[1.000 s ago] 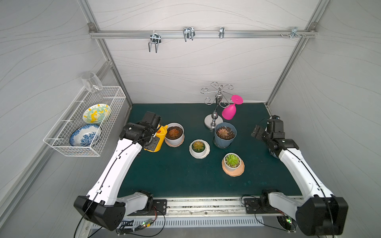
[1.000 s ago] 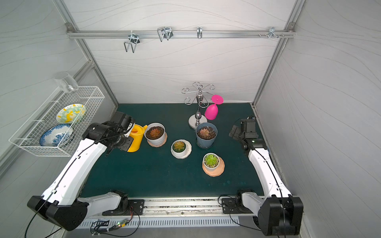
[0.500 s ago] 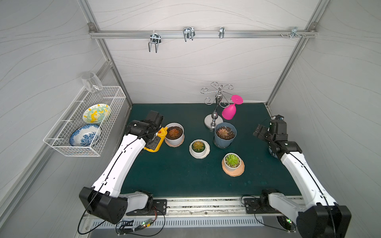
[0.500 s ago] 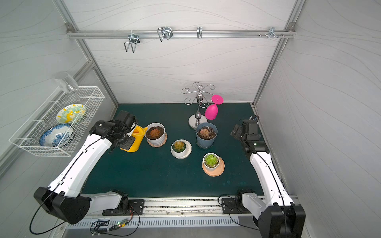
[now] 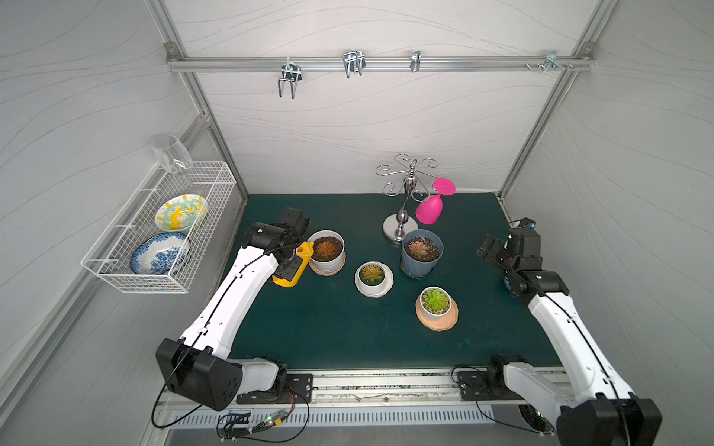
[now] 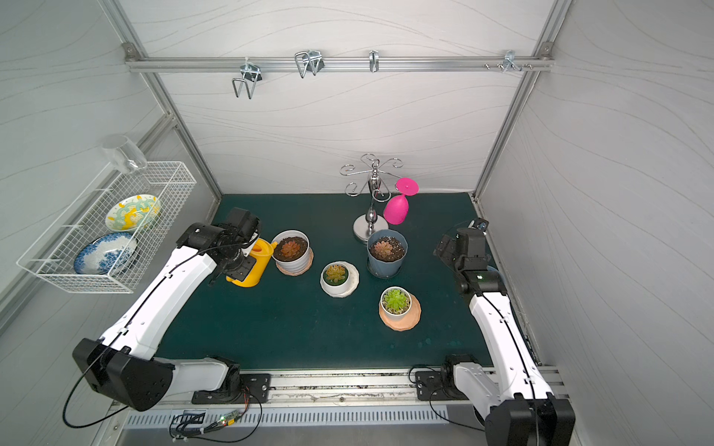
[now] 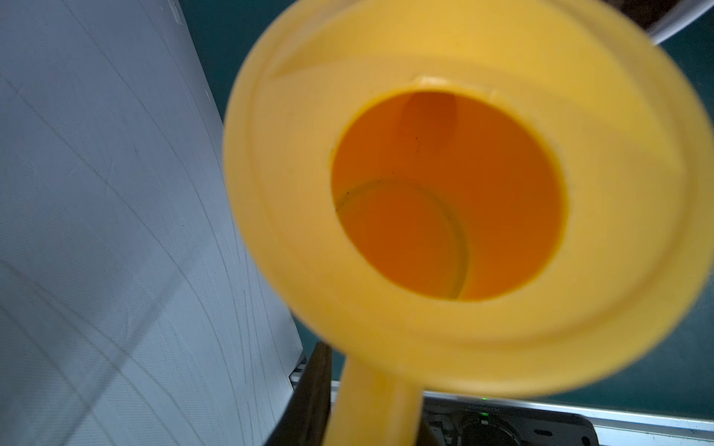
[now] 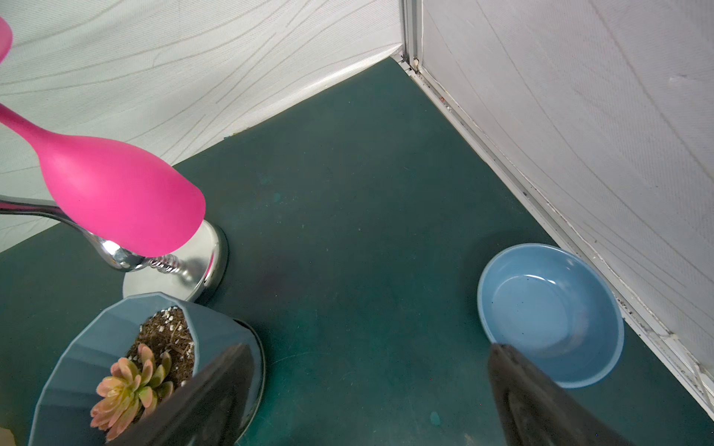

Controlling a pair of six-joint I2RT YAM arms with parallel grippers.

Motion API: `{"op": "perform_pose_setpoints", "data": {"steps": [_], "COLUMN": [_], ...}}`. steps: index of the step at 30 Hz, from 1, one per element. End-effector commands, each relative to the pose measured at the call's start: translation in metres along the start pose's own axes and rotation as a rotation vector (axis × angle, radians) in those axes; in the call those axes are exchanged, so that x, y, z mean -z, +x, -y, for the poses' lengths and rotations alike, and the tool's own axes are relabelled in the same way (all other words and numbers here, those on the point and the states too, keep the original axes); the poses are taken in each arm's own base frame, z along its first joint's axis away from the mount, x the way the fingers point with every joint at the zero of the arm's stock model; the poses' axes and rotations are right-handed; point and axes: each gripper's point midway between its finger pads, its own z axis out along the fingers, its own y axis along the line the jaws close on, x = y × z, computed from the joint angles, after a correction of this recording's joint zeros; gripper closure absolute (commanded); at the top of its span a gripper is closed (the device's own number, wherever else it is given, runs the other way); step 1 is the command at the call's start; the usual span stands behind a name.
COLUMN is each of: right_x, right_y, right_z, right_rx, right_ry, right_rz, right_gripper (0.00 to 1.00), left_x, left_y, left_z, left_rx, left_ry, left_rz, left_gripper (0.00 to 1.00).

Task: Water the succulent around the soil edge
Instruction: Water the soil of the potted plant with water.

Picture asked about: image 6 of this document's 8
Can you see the blue-grey pot pink succulent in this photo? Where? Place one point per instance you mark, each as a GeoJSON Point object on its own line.
{"type": "Point", "coordinates": [386, 252]}

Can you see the white wire basket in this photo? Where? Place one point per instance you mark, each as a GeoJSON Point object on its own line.
{"type": "Point", "coordinates": [51, 257]}

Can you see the yellow watering can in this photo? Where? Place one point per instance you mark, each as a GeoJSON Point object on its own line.
{"type": "Point", "coordinates": [248, 275]}

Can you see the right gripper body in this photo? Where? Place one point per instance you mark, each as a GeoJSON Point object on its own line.
{"type": "Point", "coordinates": [448, 248]}

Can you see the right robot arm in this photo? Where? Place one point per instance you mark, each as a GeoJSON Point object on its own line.
{"type": "Point", "coordinates": [519, 408]}

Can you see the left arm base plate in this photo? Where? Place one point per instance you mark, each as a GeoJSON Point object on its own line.
{"type": "Point", "coordinates": [254, 387]}

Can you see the green table mat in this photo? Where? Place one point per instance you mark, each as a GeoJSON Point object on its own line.
{"type": "Point", "coordinates": [291, 323]}

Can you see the blue white patterned plate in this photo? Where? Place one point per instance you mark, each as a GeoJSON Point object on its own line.
{"type": "Point", "coordinates": [112, 253]}

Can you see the white pot green succulent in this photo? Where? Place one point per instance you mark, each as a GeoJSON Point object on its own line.
{"type": "Point", "coordinates": [396, 302]}

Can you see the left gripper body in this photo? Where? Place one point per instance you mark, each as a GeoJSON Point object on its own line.
{"type": "Point", "coordinates": [240, 268]}

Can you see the pink wine glass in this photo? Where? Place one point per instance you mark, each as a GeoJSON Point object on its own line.
{"type": "Point", "coordinates": [397, 208]}

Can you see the small metal hook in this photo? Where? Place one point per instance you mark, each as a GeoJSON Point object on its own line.
{"type": "Point", "coordinates": [373, 58]}

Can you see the yellow green patterned plate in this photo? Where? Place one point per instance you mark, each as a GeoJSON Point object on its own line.
{"type": "Point", "coordinates": [137, 212]}

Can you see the white pot red succulent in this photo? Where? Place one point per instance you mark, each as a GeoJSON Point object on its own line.
{"type": "Point", "coordinates": [291, 245]}

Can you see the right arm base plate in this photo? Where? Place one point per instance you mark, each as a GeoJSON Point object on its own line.
{"type": "Point", "coordinates": [430, 387]}

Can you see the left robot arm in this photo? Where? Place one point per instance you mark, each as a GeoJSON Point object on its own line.
{"type": "Point", "coordinates": [122, 364]}

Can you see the small white pot succulent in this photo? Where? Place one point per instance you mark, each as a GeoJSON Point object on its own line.
{"type": "Point", "coordinates": [339, 279]}

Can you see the terracotta saucer back left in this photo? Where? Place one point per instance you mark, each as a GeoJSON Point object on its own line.
{"type": "Point", "coordinates": [298, 266]}

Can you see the aluminium wall rail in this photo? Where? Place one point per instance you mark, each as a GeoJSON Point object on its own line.
{"type": "Point", "coordinates": [333, 65]}

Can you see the metal double hook middle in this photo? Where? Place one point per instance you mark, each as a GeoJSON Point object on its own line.
{"type": "Point", "coordinates": [309, 62]}

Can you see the clear glass cup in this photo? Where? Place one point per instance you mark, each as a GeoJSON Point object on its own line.
{"type": "Point", "coordinates": [124, 154]}

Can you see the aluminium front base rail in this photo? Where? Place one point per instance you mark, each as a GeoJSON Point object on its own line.
{"type": "Point", "coordinates": [344, 387]}

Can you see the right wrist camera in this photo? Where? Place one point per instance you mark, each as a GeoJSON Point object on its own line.
{"type": "Point", "coordinates": [479, 224]}

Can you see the silver glass hanger stand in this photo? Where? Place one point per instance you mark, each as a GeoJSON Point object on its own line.
{"type": "Point", "coordinates": [379, 192]}

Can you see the metal double hook left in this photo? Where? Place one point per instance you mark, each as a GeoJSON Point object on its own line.
{"type": "Point", "coordinates": [247, 80]}

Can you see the metal double hook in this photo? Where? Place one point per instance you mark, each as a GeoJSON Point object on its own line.
{"type": "Point", "coordinates": [309, 62]}
{"type": "Point", "coordinates": [247, 80]}

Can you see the blue bowl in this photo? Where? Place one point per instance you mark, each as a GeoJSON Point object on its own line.
{"type": "Point", "coordinates": [495, 271]}

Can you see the metal hook right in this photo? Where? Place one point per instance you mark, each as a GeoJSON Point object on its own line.
{"type": "Point", "coordinates": [509, 63]}

